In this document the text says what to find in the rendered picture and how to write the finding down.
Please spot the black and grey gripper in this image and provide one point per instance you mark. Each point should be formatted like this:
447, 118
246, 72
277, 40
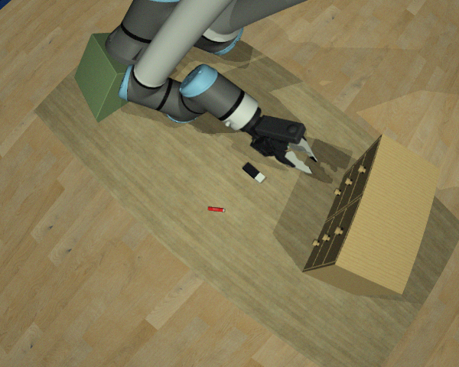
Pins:
277, 147

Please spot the light wooden chest of drawers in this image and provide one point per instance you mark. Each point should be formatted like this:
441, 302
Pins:
379, 251

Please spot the brown wooden drawer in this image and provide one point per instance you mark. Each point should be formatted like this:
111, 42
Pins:
317, 245
343, 230
328, 240
351, 182
364, 171
339, 192

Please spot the red battery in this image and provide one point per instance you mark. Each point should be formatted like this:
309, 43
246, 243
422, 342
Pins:
215, 209

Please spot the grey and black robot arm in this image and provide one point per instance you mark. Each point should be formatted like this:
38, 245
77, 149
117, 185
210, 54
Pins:
158, 35

